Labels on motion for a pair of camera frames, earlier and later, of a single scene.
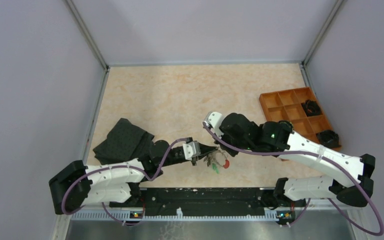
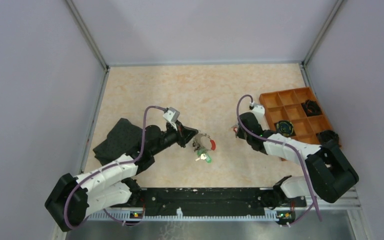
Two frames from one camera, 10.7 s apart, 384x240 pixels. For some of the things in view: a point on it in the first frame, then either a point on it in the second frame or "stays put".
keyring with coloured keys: x=217 y=158 → x=202 y=144
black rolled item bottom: x=328 y=138 stays put
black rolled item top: x=311 y=108 stays put
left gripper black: x=204 y=150 → x=184 y=134
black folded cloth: x=124 y=142 stays put
